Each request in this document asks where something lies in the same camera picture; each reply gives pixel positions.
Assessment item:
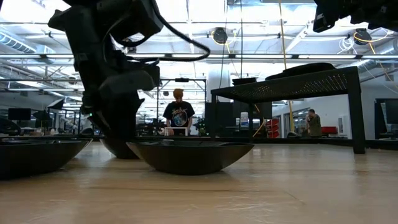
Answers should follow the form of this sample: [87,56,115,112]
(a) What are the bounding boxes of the white stool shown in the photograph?
[164,126,190,137]

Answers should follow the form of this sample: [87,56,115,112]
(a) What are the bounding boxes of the black lamp shade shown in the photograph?
[46,98,65,110]

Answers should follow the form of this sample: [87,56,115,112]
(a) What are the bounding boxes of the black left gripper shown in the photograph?
[74,54,161,140]

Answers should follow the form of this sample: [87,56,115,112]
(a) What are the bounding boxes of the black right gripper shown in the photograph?
[313,0,354,34]

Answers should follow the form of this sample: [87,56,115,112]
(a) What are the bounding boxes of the black wavy-edged plate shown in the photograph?
[126,140,255,176]
[0,138,93,180]
[265,70,338,81]
[273,65,338,77]
[289,62,336,71]
[99,136,141,160]

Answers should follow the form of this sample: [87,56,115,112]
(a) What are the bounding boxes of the person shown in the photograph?
[162,88,196,137]
[305,108,323,138]

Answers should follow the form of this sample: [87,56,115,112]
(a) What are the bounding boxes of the black perforated metal stand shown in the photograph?
[210,65,367,155]

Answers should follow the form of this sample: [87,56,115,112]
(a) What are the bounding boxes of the black background station frame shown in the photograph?
[155,77,208,131]

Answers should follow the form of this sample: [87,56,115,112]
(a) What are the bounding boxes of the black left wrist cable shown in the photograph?
[123,9,211,63]

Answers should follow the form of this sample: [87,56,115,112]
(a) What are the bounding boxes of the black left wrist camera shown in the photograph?
[107,0,165,44]

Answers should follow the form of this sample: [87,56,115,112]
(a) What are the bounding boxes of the black ceiling cable reel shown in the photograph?
[354,27,373,46]
[212,27,229,45]

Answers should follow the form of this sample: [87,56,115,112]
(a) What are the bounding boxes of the large black monitor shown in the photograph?
[374,98,398,133]

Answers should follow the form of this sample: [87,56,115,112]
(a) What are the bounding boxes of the small dark potted plant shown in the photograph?
[194,117,206,135]

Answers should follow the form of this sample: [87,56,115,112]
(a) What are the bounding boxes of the red boxes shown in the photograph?
[266,117,280,139]

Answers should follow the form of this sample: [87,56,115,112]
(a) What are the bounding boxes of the black studio lamp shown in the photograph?
[32,109,53,129]

